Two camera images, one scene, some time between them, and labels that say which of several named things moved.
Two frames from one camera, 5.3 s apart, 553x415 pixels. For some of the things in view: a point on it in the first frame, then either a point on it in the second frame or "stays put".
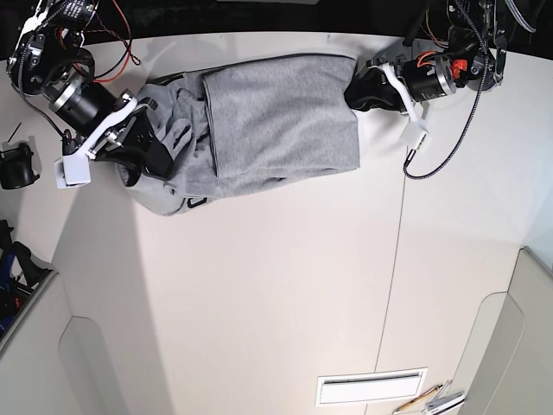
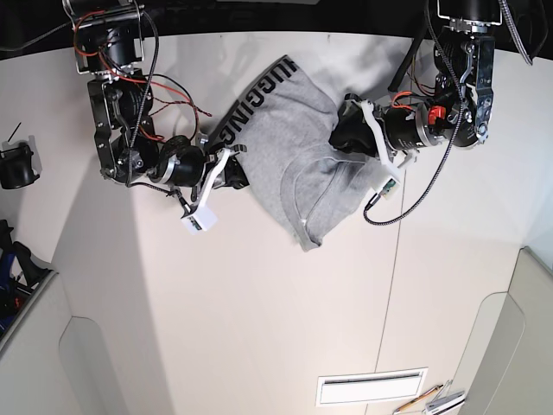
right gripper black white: [416, 80] → [396, 130]
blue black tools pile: [19, 274] stays put
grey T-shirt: [232, 126] → [283, 129]
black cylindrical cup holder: [16, 169] stays put
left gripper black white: [85, 109] → [184, 162]
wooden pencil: [433, 390] stays put
